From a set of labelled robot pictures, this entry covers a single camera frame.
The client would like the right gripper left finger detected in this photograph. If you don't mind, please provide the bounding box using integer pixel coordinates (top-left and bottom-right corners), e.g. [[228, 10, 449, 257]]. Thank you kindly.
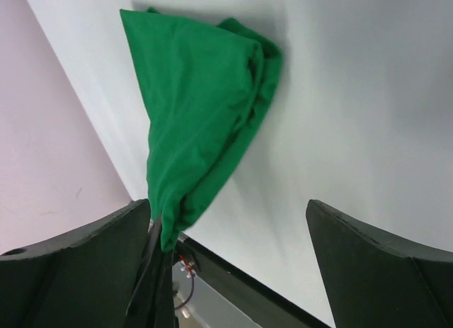
[[1, 199, 177, 327]]

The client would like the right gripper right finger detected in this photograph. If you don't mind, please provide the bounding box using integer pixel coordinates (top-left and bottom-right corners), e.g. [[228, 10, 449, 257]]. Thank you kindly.
[[306, 200, 452, 327]]

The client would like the green t shirt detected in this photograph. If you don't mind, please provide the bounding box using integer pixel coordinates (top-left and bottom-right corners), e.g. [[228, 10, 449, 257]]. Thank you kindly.
[[120, 9, 283, 251]]

